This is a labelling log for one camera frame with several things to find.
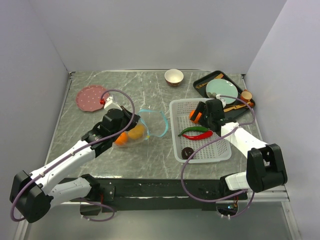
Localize orange tangerine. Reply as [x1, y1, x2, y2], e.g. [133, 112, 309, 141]
[189, 109, 201, 124]
[114, 131, 129, 146]

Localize yellow orange mango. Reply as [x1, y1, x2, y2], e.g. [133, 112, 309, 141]
[127, 124, 146, 140]

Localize clear zip top bag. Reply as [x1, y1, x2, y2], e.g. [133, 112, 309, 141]
[112, 109, 169, 148]

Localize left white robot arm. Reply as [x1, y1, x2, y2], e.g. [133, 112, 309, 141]
[9, 106, 140, 223]

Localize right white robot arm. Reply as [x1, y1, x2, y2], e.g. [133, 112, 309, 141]
[192, 99, 288, 199]

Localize red chili pepper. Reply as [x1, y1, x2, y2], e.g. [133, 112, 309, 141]
[182, 130, 214, 141]

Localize green chili pepper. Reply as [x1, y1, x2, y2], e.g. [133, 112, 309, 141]
[178, 126, 209, 137]

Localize wooden spoon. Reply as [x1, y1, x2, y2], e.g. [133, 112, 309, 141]
[223, 101, 254, 113]

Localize black tray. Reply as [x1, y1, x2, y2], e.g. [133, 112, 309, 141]
[193, 70, 250, 119]

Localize light green plate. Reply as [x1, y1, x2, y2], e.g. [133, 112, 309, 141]
[205, 79, 238, 98]

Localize white plastic basket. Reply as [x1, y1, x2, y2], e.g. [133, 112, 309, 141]
[169, 98, 233, 164]

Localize pink dotted plate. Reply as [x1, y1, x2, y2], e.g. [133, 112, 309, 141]
[75, 85, 109, 113]

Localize small brown cup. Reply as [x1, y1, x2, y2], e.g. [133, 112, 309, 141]
[240, 89, 253, 103]

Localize wooden chopsticks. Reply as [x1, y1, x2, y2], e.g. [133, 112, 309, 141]
[195, 72, 225, 89]

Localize white ceramic bowl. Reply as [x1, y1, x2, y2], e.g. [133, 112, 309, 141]
[164, 69, 184, 87]

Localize dark purple mangosteen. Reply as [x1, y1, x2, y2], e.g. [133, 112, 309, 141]
[181, 147, 194, 160]

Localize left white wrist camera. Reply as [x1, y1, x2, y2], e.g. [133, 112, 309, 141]
[99, 95, 121, 111]

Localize black base frame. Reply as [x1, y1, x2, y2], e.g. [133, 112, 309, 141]
[69, 176, 248, 217]

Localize aluminium rail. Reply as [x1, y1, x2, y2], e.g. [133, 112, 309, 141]
[57, 191, 291, 206]

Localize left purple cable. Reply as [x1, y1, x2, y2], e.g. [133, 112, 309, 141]
[9, 89, 136, 223]

